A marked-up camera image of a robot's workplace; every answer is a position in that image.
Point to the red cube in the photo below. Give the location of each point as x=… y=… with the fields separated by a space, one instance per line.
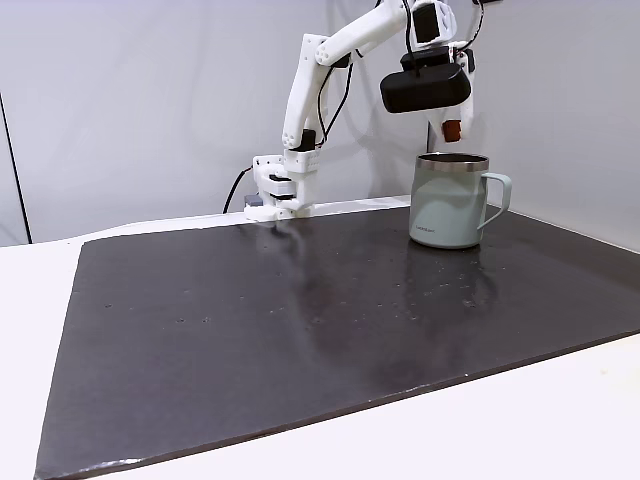
x=453 y=130

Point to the black oval camera box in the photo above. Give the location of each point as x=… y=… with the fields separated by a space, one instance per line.
x=425 y=90

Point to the small grey blue box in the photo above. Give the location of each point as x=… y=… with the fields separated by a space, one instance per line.
x=253 y=201

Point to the pale green metal mug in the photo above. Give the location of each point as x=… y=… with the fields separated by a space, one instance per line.
x=440 y=205

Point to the dark grey table mat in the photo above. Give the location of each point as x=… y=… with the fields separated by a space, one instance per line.
x=250 y=325

